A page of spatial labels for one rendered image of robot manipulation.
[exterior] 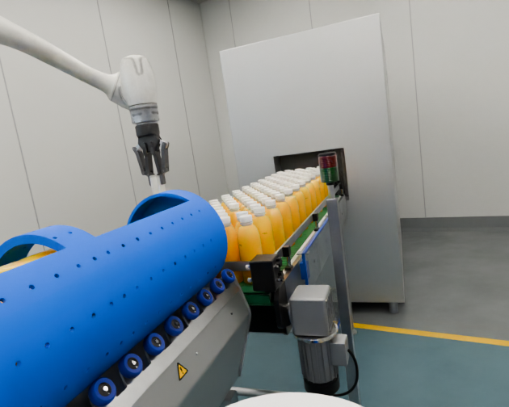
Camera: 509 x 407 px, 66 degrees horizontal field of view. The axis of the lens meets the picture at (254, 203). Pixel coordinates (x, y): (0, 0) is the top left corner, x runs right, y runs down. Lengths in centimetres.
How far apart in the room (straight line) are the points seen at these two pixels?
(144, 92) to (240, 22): 469
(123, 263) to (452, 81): 454
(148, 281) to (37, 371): 25
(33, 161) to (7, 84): 67
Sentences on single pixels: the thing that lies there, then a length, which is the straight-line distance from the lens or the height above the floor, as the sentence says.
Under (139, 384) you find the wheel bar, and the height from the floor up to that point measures 93.
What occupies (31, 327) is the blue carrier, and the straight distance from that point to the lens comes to 60.
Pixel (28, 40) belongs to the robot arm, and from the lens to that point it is 135.
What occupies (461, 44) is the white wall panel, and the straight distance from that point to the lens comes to 499.
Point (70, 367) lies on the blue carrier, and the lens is 65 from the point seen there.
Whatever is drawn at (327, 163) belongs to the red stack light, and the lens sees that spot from 135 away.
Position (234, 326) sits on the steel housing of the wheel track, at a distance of 111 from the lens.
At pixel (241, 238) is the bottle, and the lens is 119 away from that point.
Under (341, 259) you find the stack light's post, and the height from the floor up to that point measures 88.
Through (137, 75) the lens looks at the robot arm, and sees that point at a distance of 130.
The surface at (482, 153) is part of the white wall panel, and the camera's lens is 496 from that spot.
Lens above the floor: 133
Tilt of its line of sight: 9 degrees down
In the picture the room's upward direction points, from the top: 8 degrees counter-clockwise
